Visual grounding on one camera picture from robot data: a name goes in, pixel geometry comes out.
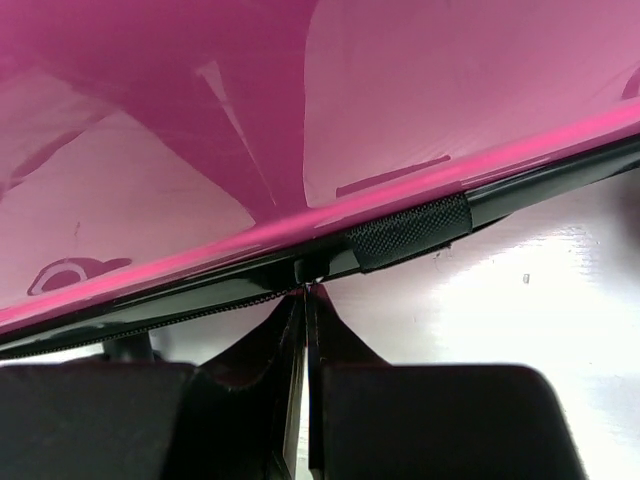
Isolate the pink hard-shell suitcase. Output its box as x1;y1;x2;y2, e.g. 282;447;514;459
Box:
1;1;639;360

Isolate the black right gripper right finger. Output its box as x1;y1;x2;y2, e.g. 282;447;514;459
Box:
305;285;583;479

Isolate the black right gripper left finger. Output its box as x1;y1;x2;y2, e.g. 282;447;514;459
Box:
1;292;305;479

